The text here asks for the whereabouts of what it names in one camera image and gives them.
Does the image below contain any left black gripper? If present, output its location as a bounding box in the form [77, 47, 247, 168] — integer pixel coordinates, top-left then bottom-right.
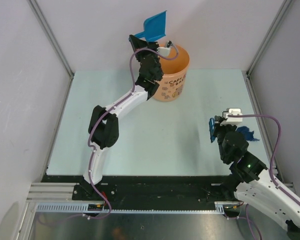
[129, 36, 160, 64]

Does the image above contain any blue hand brush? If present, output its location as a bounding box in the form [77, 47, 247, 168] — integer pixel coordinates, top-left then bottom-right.
[208, 117, 216, 143]

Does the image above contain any blue plastic dustpan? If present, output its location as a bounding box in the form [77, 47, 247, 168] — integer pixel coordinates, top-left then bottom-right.
[134, 10, 167, 42]

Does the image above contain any dark blue paper scrap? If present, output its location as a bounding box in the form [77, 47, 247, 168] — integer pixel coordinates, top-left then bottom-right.
[236, 126, 260, 142]

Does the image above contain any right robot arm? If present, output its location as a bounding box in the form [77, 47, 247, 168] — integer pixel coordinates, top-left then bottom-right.
[208, 111, 300, 240]

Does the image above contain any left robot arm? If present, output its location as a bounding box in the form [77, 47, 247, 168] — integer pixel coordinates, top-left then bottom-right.
[83, 35, 173, 200]

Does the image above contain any orange plastic bucket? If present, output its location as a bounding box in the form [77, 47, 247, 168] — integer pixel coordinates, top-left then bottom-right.
[153, 45, 190, 102]

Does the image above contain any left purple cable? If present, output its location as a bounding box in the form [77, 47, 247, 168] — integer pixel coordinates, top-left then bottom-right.
[86, 43, 180, 221]

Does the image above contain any purple cable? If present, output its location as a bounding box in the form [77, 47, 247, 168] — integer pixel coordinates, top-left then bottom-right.
[86, 43, 180, 221]
[226, 113, 300, 240]

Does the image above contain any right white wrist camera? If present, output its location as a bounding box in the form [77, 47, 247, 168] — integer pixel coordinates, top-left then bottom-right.
[220, 108, 243, 126]

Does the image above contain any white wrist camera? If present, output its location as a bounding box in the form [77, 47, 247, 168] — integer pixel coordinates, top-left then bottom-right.
[220, 108, 243, 126]
[157, 40, 173, 57]

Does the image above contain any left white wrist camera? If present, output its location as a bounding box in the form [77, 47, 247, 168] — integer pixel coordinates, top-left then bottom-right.
[157, 40, 173, 57]

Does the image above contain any white cable duct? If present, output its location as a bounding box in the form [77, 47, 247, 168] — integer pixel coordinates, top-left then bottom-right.
[35, 201, 241, 215]

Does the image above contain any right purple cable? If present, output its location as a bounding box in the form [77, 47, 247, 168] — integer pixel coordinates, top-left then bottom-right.
[226, 113, 300, 240]

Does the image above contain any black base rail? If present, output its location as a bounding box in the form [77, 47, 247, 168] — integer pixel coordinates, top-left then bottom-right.
[42, 174, 240, 210]

